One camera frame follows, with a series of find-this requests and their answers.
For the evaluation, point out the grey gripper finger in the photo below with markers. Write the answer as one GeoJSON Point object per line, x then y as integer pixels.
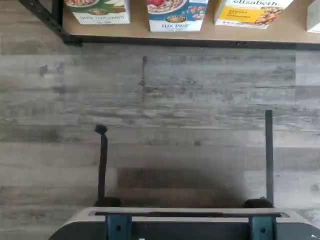
{"type": "Point", "coordinates": [269, 155]}

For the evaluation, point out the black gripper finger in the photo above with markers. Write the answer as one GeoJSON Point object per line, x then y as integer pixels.
{"type": "Point", "coordinates": [102, 165]}

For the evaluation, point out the yellow banana nut granola box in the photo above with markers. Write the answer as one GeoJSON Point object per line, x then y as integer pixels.
{"type": "Point", "coordinates": [245, 15]}

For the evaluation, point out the white grey box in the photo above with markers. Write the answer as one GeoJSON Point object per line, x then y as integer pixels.
{"type": "Point", "coordinates": [313, 17]}

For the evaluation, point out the green apple cinnamon oatmeal box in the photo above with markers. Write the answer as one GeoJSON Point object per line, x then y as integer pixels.
{"type": "Point", "coordinates": [100, 15]}

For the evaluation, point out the blue flax plus cereal box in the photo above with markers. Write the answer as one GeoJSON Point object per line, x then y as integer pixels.
{"type": "Point", "coordinates": [175, 17]}

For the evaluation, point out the black metal shelving rack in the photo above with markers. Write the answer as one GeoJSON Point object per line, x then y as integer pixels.
{"type": "Point", "coordinates": [72, 40]}

